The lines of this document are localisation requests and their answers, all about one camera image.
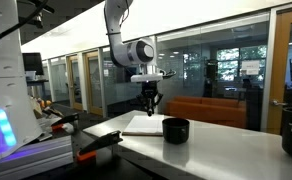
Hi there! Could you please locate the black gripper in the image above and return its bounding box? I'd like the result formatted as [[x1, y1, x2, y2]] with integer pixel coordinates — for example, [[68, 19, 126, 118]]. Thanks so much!
[[136, 81, 163, 116]]

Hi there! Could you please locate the black mug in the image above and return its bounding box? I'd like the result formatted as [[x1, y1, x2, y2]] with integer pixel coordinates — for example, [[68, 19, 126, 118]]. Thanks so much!
[[162, 118, 190, 144]]

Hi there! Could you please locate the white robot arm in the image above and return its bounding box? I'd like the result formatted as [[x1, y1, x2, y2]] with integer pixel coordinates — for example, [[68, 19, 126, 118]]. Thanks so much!
[[0, 0, 176, 116]]

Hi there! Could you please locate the far wooden door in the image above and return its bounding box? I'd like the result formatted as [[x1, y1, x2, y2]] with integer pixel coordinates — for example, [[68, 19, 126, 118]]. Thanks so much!
[[85, 51, 103, 116]]

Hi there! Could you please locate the wooden door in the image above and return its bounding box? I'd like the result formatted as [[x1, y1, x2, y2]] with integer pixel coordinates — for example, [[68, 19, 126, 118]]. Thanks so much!
[[85, 51, 103, 116], [266, 10, 292, 134]]

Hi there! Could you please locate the orange sofa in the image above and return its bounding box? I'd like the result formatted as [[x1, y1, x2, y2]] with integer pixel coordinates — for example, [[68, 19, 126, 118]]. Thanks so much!
[[165, 96, 246, 129]]

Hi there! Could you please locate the black orange clamp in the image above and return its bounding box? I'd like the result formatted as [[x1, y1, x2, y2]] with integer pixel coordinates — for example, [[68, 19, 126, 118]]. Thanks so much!
[[76, 130, 122, 163]]

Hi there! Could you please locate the paper sign on glass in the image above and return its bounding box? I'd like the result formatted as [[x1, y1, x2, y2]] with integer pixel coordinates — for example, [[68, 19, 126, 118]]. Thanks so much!
[[241, 60, 260, 75]]

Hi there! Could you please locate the black monitor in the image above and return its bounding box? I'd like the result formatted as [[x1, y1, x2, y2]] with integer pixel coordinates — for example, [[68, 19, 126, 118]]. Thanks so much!
[[23, 52, 44, 75]]

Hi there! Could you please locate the near wooden door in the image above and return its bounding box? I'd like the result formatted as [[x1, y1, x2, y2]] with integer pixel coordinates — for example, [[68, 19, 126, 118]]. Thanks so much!
[[266, 10, 292, 134]]

